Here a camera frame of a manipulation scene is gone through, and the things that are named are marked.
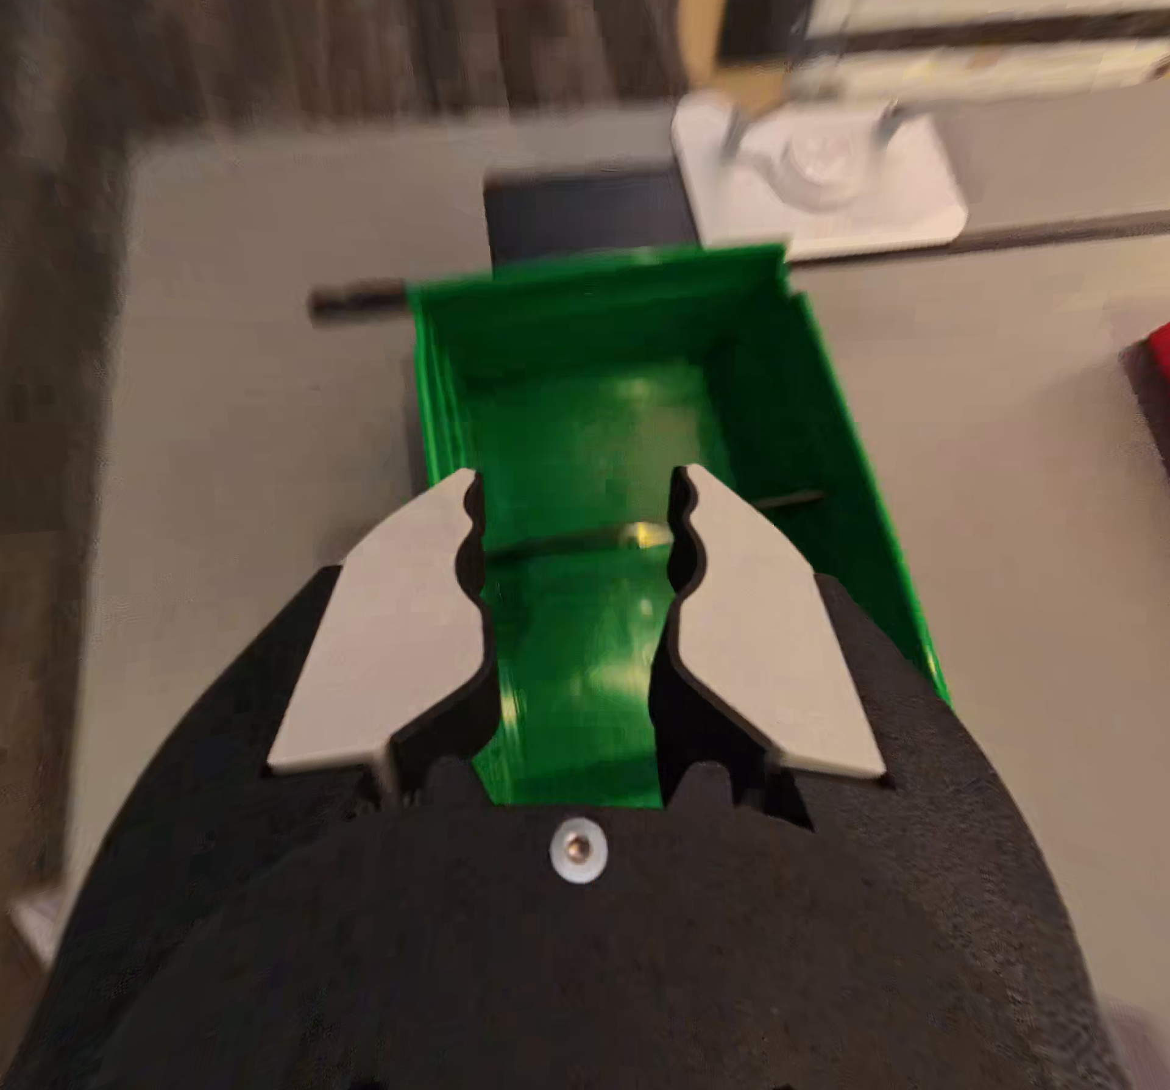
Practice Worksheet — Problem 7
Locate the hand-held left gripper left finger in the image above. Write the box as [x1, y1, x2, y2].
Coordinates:
[266, 465, 502, 806]

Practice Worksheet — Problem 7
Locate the black rod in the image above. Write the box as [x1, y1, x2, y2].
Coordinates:
[309, 279, 411, 320]

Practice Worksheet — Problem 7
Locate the dark box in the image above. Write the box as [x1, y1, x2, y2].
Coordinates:
[483, 170, 701, 279]

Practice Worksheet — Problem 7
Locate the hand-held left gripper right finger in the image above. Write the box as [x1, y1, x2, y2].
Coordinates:
[649, 462, 890, 793]

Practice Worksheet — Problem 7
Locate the white flat base plate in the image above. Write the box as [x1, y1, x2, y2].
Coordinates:
[670, 91, 971, 262]

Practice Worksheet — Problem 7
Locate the green plastic bin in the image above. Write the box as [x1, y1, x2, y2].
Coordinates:
[407, 240, 952, 807]

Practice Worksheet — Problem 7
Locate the red plastic bin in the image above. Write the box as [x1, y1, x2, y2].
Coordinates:
[1121, 320, 1170, 480]

